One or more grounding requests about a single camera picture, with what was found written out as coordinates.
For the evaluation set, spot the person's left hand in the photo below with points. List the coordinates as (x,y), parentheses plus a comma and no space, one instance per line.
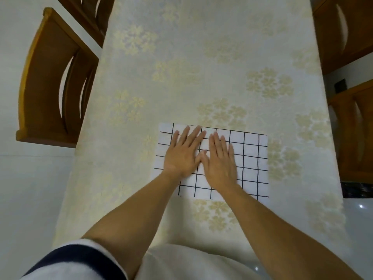
(182,157)

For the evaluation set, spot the table with cream floral tablecloth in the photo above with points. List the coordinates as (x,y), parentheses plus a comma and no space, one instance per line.
(204,55)

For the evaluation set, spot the person's right forearm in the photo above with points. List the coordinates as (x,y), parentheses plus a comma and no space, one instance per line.
(285,236)

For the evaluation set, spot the wooden dining chair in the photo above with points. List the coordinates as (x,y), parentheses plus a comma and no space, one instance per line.
(78,11)
(40,84)
(326,40)
(349,137)

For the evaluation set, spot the small black box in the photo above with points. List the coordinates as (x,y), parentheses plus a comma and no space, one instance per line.
(340,85)

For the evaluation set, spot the person's right hand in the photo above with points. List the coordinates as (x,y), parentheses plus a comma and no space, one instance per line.
(223,169)

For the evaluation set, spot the checked cloth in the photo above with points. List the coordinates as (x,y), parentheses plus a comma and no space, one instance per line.
(250,160)

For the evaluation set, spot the person's left forearm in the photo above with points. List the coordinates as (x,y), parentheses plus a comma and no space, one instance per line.
(131,224)

